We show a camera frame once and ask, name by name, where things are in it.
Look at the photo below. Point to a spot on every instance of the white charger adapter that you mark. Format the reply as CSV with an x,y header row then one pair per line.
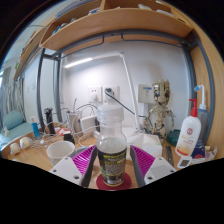
x,y
88,124

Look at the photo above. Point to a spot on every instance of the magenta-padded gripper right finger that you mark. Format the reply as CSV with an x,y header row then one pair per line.
x,y
161,168

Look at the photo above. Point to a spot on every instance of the wooden wardrobe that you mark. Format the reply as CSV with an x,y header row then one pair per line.
x,y
213,93

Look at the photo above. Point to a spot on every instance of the small white digital clock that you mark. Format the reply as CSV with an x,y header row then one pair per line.
x,y
184,162

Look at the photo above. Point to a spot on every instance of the dark green round tin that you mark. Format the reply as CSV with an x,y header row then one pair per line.
x,y
173,138

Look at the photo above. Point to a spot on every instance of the white bottle with red pump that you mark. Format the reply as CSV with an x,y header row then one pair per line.
x,y
188,135

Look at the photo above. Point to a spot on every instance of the shiny metal cup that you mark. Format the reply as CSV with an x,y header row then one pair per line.
x,y
74,121

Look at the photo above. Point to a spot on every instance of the flat round red coaster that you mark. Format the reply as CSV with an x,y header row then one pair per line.
x,y
126,181

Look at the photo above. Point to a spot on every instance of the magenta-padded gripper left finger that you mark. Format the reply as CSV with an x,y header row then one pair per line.
x,y
63,168

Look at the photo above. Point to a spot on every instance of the white desk lamp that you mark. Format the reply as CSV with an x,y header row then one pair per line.
x,y
78,62

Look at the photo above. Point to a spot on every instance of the black electric shaver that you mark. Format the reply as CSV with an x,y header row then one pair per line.
x,y
48,120

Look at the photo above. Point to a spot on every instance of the white wall socket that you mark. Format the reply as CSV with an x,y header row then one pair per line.
x,y
114,90
94,94

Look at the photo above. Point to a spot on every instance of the large wooden shelf unit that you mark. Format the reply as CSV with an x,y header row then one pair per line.
x,y
116,23

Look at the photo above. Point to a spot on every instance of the white mug with blue map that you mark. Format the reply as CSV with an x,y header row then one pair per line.
x,y
60,150

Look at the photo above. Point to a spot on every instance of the teal cushioned seat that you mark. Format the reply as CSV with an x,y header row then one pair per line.
x,y
13,123

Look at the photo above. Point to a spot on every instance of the black charger adapter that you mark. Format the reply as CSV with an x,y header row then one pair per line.
x,y
69,138

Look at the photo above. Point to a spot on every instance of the small blue jar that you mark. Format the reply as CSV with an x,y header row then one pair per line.
x,y
199,150

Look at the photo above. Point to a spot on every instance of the clear wash bottle with spout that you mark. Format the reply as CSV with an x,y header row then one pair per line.
x,y
202,120

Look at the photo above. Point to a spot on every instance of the grey patterned curtain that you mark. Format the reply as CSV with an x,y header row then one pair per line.
x,y
10,98

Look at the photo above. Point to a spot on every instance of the narrow wooden shelf unit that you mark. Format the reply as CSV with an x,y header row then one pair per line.
x,y
30,53

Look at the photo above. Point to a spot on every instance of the white wall switch box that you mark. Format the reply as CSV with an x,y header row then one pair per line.
x,y
145,94

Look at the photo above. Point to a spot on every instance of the brown tree creature figurine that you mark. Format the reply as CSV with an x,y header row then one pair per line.
x,y
160,115

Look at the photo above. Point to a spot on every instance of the grey metal bed frame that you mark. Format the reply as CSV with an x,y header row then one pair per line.
x,y
57,83

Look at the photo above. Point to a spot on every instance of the clear bottle with dark label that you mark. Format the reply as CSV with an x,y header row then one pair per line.
x,y
111,156

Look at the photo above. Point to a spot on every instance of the blue tube with white cap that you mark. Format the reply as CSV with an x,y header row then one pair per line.
x,y
35,129

